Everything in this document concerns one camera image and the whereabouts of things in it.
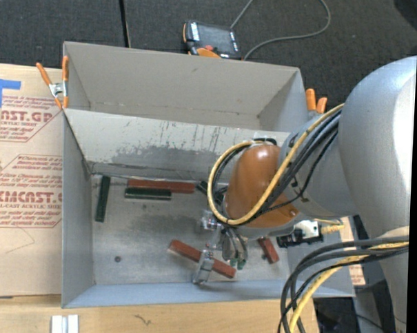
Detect brown cardboard board red print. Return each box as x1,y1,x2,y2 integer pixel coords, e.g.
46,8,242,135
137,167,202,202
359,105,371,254
0,62,73,302

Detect grey metal bin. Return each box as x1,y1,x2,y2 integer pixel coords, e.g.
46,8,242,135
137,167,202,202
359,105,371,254
51,41,367,322

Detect red-brown flat block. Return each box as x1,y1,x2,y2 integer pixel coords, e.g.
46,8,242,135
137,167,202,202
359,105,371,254
167,239,238,279
256,236,281,265
126,178,197,195

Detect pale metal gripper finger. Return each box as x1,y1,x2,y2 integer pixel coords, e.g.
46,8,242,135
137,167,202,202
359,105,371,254
199,210,225,235
192,250,216,286

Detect black cylinder on white bracket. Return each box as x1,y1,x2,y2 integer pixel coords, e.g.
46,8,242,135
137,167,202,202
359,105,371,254
276,218,321,251

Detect dark green flat block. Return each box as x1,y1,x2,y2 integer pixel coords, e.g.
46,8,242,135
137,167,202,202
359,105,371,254
94,175,112,223
123,187,173,201

